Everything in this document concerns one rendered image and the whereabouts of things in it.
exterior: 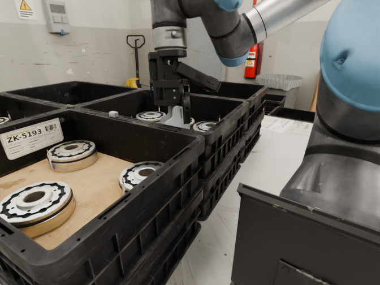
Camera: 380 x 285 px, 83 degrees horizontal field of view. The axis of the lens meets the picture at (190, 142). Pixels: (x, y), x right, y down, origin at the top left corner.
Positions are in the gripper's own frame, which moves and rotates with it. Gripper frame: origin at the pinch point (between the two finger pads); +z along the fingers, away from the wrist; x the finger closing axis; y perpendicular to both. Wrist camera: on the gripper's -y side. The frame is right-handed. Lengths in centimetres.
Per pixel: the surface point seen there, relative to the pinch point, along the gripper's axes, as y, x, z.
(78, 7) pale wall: 69, -369, -126
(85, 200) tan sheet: 22.2, 13.5, 6.1
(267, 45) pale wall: -182, -231, -51
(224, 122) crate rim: -6.8, 9.5, -4.5
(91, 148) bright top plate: 22.1, -1.0, 0.8
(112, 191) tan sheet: 17.6, 12.3, 5.9
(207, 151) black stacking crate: -1.8, 12.1, 0.6
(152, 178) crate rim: 11.0, 26.3, -2.1
